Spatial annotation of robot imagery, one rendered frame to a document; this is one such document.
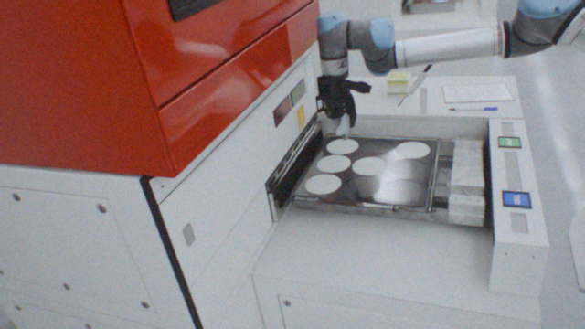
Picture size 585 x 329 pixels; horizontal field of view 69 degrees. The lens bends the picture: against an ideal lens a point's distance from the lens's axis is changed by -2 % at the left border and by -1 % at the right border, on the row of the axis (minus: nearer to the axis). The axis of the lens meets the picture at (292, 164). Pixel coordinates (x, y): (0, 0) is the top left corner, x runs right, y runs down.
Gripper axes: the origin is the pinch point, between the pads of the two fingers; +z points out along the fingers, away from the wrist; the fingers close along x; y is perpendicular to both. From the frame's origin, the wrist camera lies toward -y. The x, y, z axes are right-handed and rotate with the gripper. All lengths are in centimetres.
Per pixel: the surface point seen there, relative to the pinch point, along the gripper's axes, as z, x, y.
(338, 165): 7.2, 2.1, 5.7
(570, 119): 97, -44, -242
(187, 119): -32, 26, 52
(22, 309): 22, -22, 96
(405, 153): 7.3, 11.0, -12.6
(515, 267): 8, 58, 6
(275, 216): 10.1, 5.8, 30.7
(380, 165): 7.2, 11.0, -2.6
